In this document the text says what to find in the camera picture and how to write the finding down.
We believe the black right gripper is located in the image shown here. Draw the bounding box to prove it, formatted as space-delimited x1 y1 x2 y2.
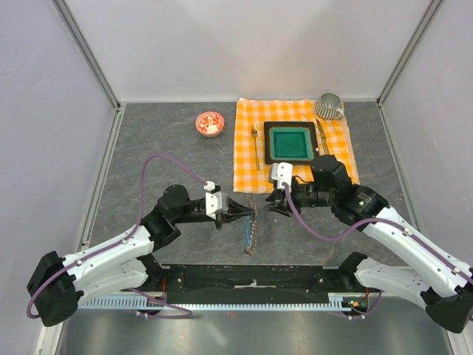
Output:
264 177 336 218

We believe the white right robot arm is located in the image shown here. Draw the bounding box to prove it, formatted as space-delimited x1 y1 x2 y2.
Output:
266 155 472 334

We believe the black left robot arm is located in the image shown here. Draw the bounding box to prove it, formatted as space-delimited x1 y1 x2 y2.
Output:
27 185 255 327

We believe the orange checkered cloth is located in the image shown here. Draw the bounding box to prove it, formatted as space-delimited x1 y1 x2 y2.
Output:
233 98 360 194

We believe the black teal square plate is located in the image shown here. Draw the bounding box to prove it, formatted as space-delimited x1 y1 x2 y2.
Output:
263 121 320 166

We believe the gold knife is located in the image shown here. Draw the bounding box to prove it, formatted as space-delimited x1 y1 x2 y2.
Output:
316 119 330 155

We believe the gold fork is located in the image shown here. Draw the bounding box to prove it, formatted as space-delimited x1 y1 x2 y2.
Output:
251 124 260 171

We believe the red patterned bowl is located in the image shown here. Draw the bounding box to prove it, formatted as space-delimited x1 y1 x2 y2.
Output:
195 112 225 137

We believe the striped ceramic mug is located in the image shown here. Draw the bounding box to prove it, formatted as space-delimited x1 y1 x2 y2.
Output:
315 92 345 120

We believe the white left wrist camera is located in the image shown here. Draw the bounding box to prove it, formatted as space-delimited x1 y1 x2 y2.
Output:
204 181 229 220

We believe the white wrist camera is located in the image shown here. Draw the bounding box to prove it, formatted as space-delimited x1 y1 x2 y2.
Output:
269 162 293 190
204 181 229 220

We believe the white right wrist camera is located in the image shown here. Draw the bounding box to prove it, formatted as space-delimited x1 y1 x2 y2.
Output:
269 162 293 190

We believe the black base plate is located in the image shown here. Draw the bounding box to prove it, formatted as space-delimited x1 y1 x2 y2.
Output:
140 264 366 305

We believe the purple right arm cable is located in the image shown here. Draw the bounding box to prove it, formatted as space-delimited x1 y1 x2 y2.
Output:
283 183 473 321

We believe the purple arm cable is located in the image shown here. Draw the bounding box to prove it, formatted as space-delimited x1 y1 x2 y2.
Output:
283 183 473 321
26 154 211 320

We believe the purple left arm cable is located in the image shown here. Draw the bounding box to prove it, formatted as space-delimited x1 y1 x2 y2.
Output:
26 154 211 320

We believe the slotted cable duct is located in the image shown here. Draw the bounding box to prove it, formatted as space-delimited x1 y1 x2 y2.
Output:
78 294 351 312

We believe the aluminium frame rail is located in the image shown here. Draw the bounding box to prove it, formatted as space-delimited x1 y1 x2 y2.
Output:
51 0 121 112

